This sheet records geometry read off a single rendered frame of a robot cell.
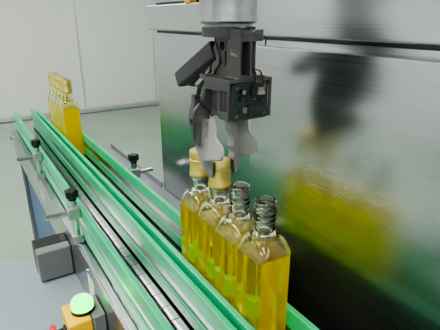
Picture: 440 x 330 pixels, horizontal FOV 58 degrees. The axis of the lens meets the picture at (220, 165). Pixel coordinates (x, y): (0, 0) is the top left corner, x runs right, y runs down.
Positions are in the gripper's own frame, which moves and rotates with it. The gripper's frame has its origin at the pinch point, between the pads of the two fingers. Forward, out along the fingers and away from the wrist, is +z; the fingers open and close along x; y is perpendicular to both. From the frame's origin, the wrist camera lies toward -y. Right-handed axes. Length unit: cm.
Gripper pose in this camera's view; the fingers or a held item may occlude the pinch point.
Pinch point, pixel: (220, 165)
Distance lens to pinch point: 60.9
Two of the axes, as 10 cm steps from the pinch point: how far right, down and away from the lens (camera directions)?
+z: 0.0, 9.4, 3.4
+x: 8.4, -1.9, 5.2
